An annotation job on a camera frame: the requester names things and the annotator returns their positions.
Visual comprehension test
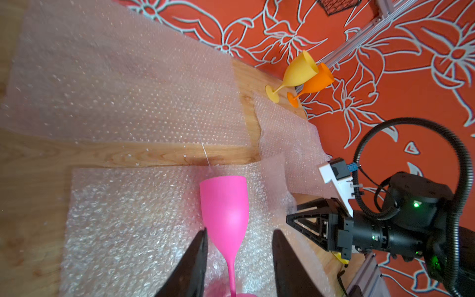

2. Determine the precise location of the yellow tape measure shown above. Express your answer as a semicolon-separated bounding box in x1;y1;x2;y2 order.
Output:
332;252;350;266

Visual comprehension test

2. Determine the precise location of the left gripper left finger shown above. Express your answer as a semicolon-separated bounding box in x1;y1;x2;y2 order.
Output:
155;228;208;297

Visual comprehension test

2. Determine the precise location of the pink plastic wine glass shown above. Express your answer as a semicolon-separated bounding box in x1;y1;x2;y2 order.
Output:
200;176;250;297

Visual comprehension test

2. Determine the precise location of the orange plastic wine glass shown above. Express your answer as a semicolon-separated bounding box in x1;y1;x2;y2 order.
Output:
287;63;335;108

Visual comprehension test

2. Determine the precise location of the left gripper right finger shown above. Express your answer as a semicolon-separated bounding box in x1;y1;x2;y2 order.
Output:
272;229;323;297

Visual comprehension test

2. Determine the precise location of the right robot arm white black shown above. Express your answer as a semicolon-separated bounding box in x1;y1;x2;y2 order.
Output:
286;172;453;282

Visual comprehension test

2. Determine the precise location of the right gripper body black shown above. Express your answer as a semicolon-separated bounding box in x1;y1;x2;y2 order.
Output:
322;199;426;260

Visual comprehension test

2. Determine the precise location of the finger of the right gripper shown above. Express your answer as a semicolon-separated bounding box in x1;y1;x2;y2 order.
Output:
288;222;329;251
286;198;334;228

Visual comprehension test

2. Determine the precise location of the black wire wall basket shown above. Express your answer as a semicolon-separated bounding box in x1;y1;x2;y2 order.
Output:
316;0;362;16

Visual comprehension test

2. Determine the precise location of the yellow plastic wine glass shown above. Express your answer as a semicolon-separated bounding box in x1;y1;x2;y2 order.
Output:
265;50;319;103

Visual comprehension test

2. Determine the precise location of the bubble wrap sheet clear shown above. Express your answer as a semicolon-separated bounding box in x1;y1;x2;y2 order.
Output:
254;95;338;198

